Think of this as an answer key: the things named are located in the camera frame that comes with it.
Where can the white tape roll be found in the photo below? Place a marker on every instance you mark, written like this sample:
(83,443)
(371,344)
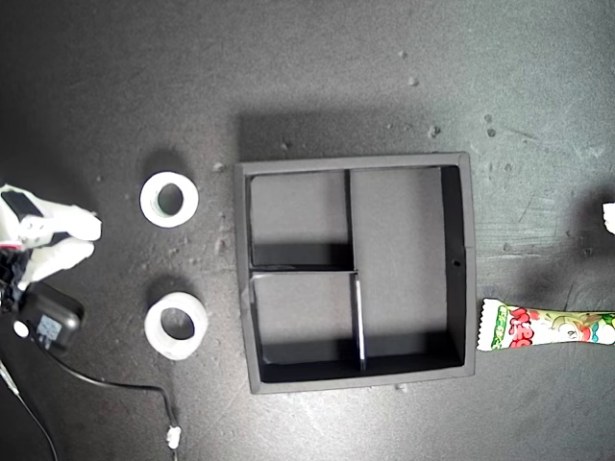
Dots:
(146,211)
(154,336)

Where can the black tray with wells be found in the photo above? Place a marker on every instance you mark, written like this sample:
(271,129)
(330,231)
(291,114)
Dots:
(399,249)

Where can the snack bar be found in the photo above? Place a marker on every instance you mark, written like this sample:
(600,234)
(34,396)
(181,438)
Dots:
(528,326)

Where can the small black camera box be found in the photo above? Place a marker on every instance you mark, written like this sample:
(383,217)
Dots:
(53,312)

